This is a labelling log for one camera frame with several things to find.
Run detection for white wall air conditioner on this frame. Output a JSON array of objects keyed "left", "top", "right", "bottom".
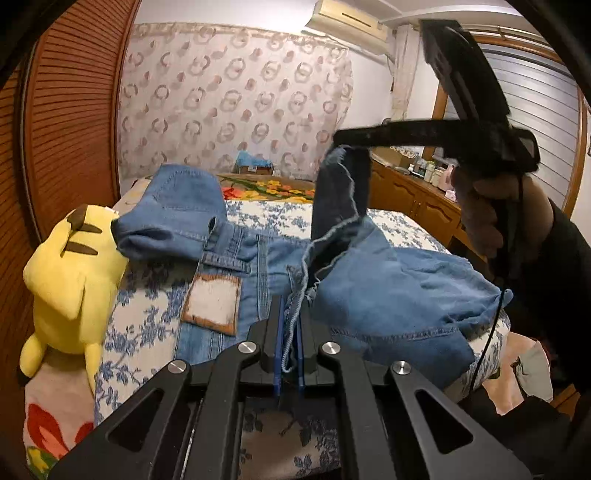
[{"left": 307, "top": 0, "right": 391, "bottom": 55}]

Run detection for brown box with blue cloth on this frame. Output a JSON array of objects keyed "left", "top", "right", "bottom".
[{"left": 235, "top": 150, "right": 274, "bottom": 175}]

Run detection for colourful floral blanket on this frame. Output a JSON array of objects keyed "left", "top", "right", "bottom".
[{"left": 217, "top": 174, "right": 315, "bottom": 204}]

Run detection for wooden sideboard cabinet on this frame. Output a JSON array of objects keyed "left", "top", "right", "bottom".
[{"left": 369, "top": 160, "right": 470, "bottom": 247}]

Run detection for folded blue denim jeans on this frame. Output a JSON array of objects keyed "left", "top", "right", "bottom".
[{"left": 111, "top": 164, "right": 228, "bottom": 260}]

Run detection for pink bottle on cabinet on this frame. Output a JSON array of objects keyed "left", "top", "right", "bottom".
[{"left": 438, "top": 165, "right": 455, "bottom": 191}]

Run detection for blue denim jeans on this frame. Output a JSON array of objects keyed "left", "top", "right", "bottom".
[
  {"left": 111, "top": 164, "right": 228, "bottom": 260},
  {"left": 174, "top": 145, "right": 515, "bottom": 393}
]

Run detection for cardboard box on cabinet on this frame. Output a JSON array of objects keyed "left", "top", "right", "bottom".
[{"left": 372, "top": 147, "right": 416, "bottom": 169}]

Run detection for circle patterned sheer curtain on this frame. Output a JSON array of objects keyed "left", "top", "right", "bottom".
[{"left": 118, "top": 23, "right": 353, "bottom": 181}]

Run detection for blue white floral bedsheet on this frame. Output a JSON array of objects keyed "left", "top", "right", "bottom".
[{"left": 91, "top": 197, "right": 509, "bottom": 480}]

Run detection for grey roller window blind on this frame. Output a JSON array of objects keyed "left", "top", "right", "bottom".
[{"left": 480, "top": 43, "right": 581, "bottom": 208}]

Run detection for person's right hand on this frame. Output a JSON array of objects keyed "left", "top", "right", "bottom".
[{"left": 452, "top": 167, "right": 554, "bottom": 259}]

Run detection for person's black sleeved forearm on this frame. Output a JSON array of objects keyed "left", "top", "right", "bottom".
[{"left": 487, "top": 206, "right": 590, "bottom": 479}]

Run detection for yellow Pikachu plush toy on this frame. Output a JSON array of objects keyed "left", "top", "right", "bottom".
[{"left": 19, "top": 205, "right": 128, "bottom": 389}]

